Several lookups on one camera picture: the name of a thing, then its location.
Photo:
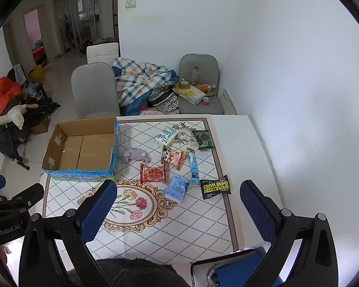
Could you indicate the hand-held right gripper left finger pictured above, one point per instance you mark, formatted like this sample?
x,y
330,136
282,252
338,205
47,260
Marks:
x,y
99,209

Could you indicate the white goose plush toy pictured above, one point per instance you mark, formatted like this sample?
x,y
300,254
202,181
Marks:
x,y
13,115

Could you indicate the plaid blanket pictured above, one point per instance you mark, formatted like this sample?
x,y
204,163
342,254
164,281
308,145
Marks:
x,y
137,80

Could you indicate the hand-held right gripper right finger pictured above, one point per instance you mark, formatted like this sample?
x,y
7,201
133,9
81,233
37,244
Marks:
x,y
257,209

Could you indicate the dark fleece clothing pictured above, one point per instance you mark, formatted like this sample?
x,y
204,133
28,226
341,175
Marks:
x,y
131,272

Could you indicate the black stroller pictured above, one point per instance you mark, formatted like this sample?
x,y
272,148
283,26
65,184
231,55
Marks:
x,y
9,139

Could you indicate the red plastic bag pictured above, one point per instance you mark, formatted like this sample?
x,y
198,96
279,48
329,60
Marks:
x,y
1,94

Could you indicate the clear plastic bottle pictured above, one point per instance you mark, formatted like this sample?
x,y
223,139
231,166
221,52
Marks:
x,y
195,74

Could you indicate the white and blue tissue packet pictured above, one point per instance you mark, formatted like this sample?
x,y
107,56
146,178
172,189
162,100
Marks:
x,y
166,136

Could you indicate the panda print snack packet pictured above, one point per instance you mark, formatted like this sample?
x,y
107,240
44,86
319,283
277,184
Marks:
x,y
173,157

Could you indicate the yellow and white box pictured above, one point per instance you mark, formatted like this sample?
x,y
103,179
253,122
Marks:
x,y
193,95

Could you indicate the light blue packet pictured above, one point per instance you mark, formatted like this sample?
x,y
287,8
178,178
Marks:
x,y
176,188

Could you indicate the brown tape roll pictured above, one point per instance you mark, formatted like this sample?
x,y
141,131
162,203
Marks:
x,y
184,85

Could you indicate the white wall switch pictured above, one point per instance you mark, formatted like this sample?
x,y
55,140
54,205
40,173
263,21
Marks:
x,y
130,3

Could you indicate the light grey chair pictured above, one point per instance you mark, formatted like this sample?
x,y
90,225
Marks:
x,y
94,91

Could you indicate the orange packet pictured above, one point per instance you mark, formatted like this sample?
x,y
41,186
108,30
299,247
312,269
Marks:
x,y
202,87

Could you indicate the grey padded chair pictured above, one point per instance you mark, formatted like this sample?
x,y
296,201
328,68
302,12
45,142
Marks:
x,y
199,64

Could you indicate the blue and black object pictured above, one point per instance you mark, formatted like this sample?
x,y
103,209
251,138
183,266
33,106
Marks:
x,y
236,264

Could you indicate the dark green packet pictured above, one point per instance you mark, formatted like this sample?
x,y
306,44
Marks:
x,y
203,140

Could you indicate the flat beige board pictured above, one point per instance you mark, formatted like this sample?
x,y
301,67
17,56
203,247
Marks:
x,y
229,101

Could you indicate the pink cloth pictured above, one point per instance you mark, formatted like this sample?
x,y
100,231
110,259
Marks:
x,y
151,112

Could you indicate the black and white patterned bag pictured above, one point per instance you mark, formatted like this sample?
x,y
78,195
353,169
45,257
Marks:
x,y
164,100

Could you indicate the glass sliding door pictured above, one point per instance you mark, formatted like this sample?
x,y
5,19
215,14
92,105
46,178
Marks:
x,y
77,18

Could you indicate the cardboard box blue print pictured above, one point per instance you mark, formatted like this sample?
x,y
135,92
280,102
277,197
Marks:
x,y
86,148

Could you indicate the long blue sachet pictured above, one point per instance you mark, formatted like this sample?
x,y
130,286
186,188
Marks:
x,y
193,167

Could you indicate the yellow bucket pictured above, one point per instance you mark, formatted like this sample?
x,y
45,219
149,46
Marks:
x,y
36,73

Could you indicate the small brown cardboard box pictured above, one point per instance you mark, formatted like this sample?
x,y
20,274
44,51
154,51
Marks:
x,y
42,125

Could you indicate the white chair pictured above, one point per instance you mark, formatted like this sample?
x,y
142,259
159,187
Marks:
x,y
103,52

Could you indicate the purple cloth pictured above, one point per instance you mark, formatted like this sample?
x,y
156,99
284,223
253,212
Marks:
x,y
136,155

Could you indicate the red snack packet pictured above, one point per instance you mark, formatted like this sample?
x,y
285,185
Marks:
x,y
153,174

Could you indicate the black wipes packet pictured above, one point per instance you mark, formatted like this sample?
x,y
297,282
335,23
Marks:
x,y
215,187

